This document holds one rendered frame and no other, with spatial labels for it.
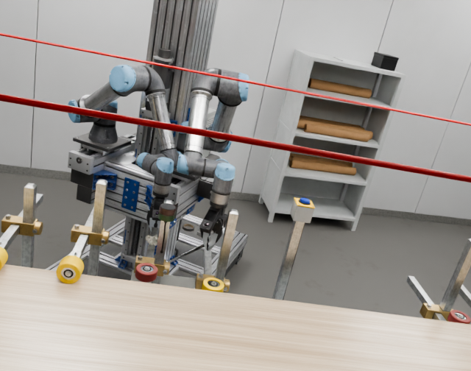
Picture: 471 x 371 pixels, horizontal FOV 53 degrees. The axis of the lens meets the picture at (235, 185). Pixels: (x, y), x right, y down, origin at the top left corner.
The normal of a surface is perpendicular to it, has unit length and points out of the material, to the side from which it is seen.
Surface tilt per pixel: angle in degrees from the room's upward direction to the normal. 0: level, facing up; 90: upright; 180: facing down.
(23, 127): 90
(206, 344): 0
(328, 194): 90
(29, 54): 90
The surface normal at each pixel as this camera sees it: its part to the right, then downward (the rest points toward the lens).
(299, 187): 0.17, 0.40
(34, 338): 0.20, -0.91
